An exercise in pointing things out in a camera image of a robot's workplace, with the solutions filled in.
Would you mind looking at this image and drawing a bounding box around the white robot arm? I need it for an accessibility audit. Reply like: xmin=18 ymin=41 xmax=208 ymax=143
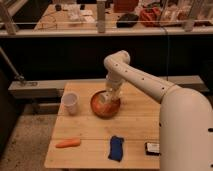
xmin=104 ymin=50 xmax=213 ymax=171

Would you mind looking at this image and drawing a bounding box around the orange ceramic bowl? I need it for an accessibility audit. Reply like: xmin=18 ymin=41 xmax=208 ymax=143
xmin=90 ymin=91 xmax=121 ymax=119

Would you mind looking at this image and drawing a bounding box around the white paper cup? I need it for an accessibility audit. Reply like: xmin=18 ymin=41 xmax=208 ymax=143
xmin=61 ymin=92 xmax=78 ymax=115

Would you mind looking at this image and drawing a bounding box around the blue cloth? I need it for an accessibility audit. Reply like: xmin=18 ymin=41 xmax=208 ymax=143
xmin=108 ymin=136 xmax=124 ymax=162

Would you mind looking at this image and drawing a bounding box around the wooden table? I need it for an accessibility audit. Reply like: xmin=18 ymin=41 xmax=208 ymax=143
xmin=45 ymin=81 xmax=159 ymax=170

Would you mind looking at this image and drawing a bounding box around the orange carrot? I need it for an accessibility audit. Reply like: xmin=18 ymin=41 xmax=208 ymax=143
xmin=55 ymin=138 xmax=81 ymax=148

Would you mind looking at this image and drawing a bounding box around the black and white box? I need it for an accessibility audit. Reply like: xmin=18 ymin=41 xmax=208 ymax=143
xmin=145 ymin=142 xmax=160 ymax=156

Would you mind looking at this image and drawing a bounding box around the black case on bench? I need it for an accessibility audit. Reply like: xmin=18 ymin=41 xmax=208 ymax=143
xmin=116 ymin=13 xmax=139 ymax=28

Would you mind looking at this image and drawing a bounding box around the grey metal tripod leg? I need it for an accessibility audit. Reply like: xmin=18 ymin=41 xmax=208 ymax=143
xmin=0 ymin=45 xmax=39 ymax=87

